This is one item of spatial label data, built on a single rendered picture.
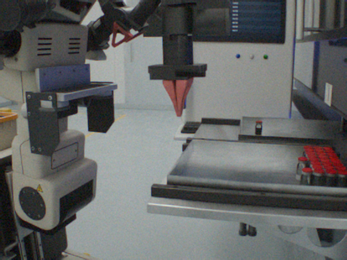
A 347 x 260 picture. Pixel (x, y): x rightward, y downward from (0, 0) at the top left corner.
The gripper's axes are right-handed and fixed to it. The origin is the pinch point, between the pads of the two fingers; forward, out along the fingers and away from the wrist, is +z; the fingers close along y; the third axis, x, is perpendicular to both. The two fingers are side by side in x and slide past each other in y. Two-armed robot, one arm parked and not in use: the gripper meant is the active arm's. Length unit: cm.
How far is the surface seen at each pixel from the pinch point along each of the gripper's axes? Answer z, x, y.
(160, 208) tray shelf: 14.9, -11.5, -1.0
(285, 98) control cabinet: 11, 91, 27
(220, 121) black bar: 14, 54, 2
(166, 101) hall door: 87, 540, -147
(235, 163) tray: 14.4, 13.2, 10.1
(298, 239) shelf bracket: 24.9, -1.4, 24.2
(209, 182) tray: 11.5, -6.3, 6.8
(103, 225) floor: 101, 121, -81
